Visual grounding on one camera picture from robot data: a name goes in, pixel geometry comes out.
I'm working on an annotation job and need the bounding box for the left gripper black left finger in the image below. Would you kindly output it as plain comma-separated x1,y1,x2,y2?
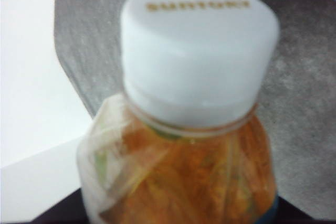
0,187,88,224

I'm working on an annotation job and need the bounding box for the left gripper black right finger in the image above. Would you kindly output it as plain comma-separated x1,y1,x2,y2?
275,196,336,224

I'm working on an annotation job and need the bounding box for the jasmine tea bottle white cap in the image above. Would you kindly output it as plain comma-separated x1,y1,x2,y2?
75,0,280,224

